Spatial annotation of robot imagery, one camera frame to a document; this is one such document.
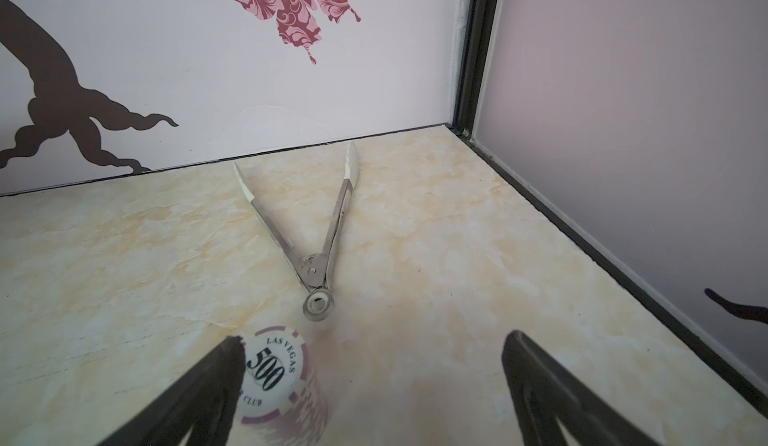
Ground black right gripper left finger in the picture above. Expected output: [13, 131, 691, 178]
[101, 336, 246, 445]

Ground black corner frame post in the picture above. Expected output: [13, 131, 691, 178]
[451, 0, 499, 138]

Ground pink poker chip stack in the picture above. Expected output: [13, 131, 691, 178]
[235, 326, 328, 445]

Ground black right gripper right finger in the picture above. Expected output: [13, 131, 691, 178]
[501, 330, 656, 445]

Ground metal kitchen tongs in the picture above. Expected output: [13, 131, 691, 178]
[232, 141, 359, 322]

